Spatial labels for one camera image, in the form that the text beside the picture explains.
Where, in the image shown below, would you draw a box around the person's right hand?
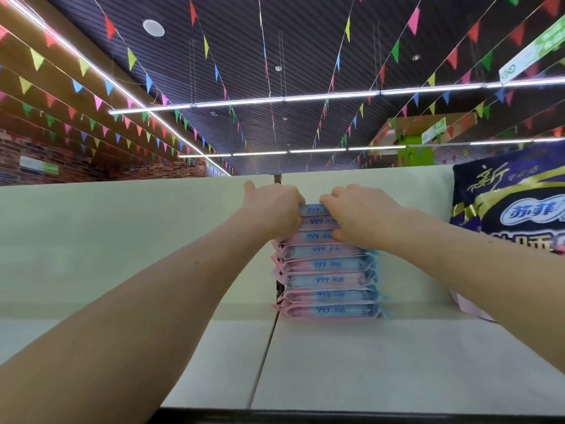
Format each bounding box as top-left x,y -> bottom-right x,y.
320,183 -> 407,251

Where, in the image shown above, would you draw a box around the person's left hand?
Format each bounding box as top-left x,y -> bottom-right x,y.
240,179 -> 305,242

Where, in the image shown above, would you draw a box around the pink blue packet stack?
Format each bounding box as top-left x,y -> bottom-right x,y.
272,229 -> 385,320

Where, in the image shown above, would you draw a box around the metal store shelving unit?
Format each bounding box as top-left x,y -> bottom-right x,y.
0,165 -> 565,424

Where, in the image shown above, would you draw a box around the person's right forearm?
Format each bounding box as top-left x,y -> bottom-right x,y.
388,216 -> 565,372

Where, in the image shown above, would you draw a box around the person's left forearm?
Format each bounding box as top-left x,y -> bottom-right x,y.
0,211 -> 266,424

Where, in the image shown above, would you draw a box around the short ceiling light strip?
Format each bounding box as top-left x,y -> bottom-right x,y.
179,137 -> 565,160

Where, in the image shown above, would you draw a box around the green yellow store sign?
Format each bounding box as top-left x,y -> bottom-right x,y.
371,114 -> 478,166

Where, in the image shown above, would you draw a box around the long ceiling light strip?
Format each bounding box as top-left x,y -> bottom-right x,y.
108,77 -> 565,115

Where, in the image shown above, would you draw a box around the diagonal ceiling light strip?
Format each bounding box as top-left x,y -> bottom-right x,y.
0,0 -> 232,177

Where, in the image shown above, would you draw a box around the pink white pack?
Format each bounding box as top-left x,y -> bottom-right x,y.
454,291 -> 496,322

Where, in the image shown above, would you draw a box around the dark blue gold pad packet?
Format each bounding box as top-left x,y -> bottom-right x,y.
450,141 -> 565,254

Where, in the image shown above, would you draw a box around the round white ceiling fixture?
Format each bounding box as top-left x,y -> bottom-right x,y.
142,19 -> 166,39

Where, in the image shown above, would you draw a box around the white green hanging sign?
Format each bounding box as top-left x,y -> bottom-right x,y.
498,15 -> 565,83

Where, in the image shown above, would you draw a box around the green wall sign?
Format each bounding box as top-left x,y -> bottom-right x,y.
19,156 -> 60,175

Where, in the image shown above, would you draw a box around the strings of colourful bunting flags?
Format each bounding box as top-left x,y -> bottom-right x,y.
0,0 -> 565,177

